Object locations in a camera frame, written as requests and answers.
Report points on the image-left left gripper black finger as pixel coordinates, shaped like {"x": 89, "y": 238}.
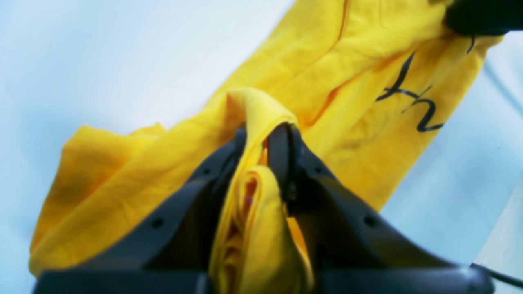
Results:
{"x": 484, "y": 17}

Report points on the image-right left gripper finger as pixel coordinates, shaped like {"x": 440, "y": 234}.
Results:
{"x": 351, "y": 248}
{"x": 169, "y": 251}

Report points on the orange T-shirt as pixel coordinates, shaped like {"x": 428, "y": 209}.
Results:
{"x": 369, "y": 84}

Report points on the black arm cable image-right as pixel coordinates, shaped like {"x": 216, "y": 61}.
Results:
{"x": 510, "y": 280}

